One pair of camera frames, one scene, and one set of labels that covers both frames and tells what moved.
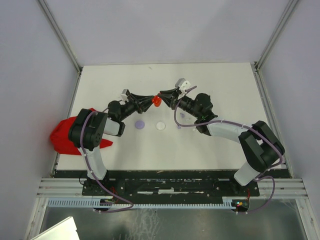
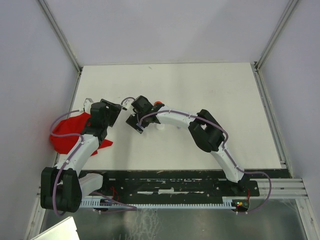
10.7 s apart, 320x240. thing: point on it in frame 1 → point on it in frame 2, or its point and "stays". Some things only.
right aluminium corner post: [285, 16] stays
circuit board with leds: [241, 205] stays
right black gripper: [172, 102] → [132, 121]
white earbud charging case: [160, 126] stays
